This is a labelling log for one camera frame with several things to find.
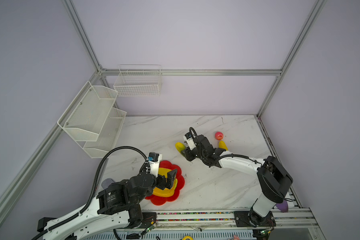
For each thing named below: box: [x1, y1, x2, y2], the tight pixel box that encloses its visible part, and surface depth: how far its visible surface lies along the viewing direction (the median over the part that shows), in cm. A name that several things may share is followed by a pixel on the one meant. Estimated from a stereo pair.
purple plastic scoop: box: [276, 200, 289, 213], surface depth 80 cm
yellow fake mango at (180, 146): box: [175, 142, 186, 153], surface depth 88 cm
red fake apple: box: [215, 131, 224, 141], surface depth 106 cm
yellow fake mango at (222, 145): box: [218, 140, 229, 151], surface depth 103 cm
